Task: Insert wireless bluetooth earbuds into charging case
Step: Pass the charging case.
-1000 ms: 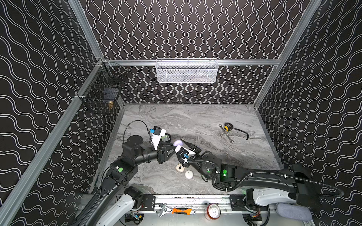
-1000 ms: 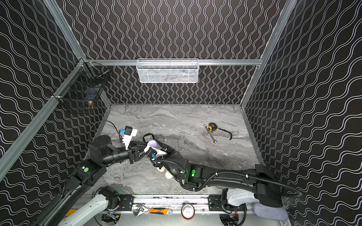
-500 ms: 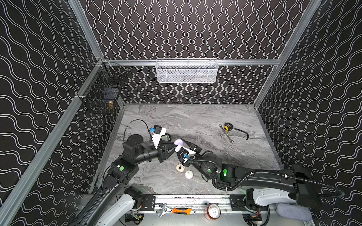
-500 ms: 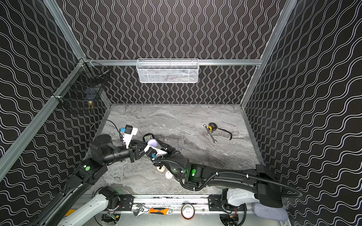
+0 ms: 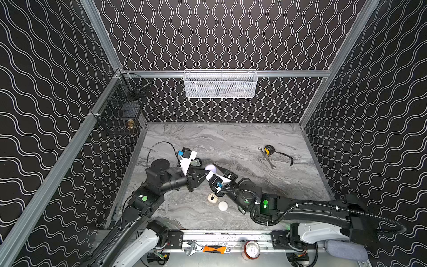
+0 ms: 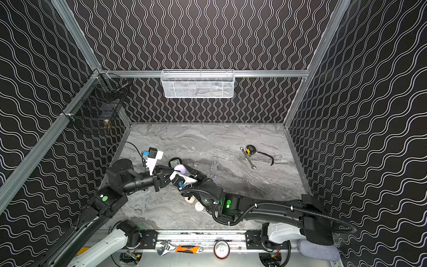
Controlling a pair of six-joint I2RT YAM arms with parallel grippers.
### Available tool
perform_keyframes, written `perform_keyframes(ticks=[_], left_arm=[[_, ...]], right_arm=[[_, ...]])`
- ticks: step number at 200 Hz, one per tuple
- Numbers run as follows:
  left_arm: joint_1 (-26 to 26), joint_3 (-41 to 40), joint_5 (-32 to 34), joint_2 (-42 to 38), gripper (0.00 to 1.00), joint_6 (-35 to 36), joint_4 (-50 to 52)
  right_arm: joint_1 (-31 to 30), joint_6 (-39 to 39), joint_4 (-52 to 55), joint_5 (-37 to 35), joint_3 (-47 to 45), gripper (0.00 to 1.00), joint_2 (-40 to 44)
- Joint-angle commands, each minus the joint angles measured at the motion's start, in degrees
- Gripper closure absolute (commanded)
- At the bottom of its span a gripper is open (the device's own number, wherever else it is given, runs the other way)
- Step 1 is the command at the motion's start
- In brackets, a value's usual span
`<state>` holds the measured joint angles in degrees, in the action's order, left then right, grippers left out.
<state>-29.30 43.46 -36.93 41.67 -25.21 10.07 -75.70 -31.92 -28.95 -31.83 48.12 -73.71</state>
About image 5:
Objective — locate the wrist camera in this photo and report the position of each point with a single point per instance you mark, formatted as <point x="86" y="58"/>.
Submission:
<point x="186" y="155"/>
<point x="217" y="183"/>

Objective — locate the black round digital timer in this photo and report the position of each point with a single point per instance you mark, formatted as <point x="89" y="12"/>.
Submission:
<point x="197" y="163"/>

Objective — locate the white wire mesh basket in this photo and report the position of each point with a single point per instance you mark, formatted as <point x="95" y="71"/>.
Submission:
<point x="220" y="83"/>

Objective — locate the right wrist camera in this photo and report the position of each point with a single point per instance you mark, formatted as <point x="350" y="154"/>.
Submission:
<point x="217" y="183"/>

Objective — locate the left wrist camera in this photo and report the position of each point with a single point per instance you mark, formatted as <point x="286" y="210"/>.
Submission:
<point x="186" y="155"/>

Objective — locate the grey cloth roll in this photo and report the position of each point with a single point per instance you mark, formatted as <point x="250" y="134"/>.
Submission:
<point x="346" y="250"/>

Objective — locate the orange handled tool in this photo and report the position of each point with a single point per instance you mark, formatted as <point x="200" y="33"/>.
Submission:
<point x="216" y="249"/>

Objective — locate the soda can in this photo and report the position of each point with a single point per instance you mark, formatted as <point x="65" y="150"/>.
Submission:
<point x="251" y="250"/>

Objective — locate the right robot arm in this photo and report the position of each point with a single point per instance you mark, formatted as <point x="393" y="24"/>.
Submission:
<point x="348" y="219"/>

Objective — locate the silver combination wrench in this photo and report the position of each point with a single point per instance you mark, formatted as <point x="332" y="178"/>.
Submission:
<point x="266" y="158"/>

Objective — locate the purple earbud charging case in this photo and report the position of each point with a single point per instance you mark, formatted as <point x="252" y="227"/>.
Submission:
<point x="211" y="168"/>

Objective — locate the white round earbud case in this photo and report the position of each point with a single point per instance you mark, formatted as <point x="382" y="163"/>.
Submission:
<point x="223" y="206"/>

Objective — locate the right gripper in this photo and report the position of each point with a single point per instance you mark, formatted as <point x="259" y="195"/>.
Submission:
<point x="233" y="177"/>

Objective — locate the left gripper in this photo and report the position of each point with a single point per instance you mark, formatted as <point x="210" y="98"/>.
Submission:
<point x="193" y="182"/>

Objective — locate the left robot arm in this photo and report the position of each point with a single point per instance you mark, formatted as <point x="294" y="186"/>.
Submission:
<point x="135" y="233"/>

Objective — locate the yellow black tape measure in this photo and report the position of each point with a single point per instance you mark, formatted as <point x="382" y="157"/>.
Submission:
<point x="270" y="150"/>

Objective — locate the adjustable wrench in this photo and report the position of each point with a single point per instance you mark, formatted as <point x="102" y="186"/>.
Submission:
<point x="193" y="247"/>

